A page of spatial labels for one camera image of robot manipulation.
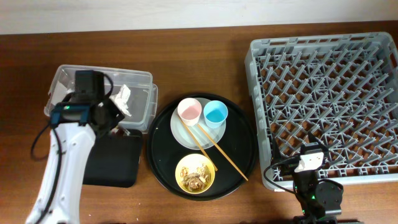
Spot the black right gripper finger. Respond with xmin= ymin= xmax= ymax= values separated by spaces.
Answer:
xmin=272 ymin=138 xmax=282 ymax=162
xmin=307 ymin=132 xmax=329 ymax=152

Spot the white tissue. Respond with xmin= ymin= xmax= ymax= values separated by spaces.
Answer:
xmin=109 ymin=85 xmax=132 ymax=117

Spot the gold snack wrapper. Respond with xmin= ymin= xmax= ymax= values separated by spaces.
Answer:
xmin=111 ymin=126 xmax=131 ymax=136

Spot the food scraps pile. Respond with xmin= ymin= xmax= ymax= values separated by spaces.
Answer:
xmin=180 ymin=164 xmax=211 ymax=192

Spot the yellow bowl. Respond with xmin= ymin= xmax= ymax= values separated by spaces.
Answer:
xmin=175 ymin=154 xmax=216 ymax=195

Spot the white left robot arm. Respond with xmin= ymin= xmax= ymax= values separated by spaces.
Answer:
xmin=26 ymin=93 xmax=124 ymax=223

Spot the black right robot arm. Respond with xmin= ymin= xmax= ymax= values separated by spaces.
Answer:
xmin=270 ymin=133 xmax=344 ymax=224

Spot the grey dishwasher rack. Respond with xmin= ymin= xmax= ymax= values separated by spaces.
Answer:
xmin=245 ymin=32 xmax=397 ymax=191

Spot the clear plastic bin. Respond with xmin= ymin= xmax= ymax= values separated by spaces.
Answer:
xmin=44 ymin=65 xmax=158 ymax=133

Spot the black square tray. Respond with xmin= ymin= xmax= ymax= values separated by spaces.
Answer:
xmin=83 ymin=129 xmax=144 ymax=188

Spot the left wooden chopstick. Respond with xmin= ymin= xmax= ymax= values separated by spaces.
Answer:
xmin=178 ymin=117 xmax=218 ymax=171

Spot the wooden chopstick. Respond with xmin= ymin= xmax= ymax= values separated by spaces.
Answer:
xmin=197 ymin=124 xmax=248 ymax=181
xmin=178 ymin=117 xmax=218 ymax=171

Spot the round black tray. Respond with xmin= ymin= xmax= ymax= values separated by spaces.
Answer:
xmin=146 ymin=93 xmax=258 ymax=201

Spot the blue cup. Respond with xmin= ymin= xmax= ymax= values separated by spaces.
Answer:
xmin=203 ymin=100 xmax=228 ymax=129

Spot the right wooden chopstick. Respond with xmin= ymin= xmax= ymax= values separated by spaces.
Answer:
xmin=197 ymin=124 xmax=248 ymax=181

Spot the grey plate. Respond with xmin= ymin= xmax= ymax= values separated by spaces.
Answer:
xmin=170 ymin=98 xmax=226 ymax=150

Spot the pink cup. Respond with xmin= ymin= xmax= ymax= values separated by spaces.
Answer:
xmin=177 ymin=98 xmax=202 ymax=126

